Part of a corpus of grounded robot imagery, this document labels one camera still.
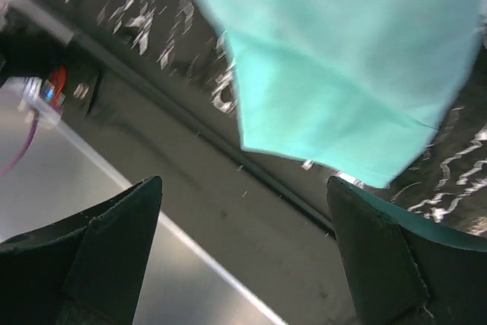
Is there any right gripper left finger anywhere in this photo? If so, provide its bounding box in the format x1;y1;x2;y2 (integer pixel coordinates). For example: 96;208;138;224
1;177;163;324

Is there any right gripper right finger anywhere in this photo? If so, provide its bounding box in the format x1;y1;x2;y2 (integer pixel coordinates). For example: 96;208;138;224
326;177;486;324

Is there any teal t shirt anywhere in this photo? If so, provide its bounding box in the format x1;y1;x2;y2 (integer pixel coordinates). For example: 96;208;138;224
196;0;481;188

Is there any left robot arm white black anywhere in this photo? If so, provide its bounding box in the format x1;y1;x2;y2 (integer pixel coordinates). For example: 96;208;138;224
1;5;68;84

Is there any left small circuit board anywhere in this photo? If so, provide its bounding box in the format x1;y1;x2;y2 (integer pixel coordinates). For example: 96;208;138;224
21;66;67;126

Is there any black marble pattern mat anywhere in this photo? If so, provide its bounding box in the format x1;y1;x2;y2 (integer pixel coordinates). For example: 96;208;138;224
0;0;487;238

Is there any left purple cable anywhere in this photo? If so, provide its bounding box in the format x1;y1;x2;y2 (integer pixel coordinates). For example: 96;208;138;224
0;111;43;177

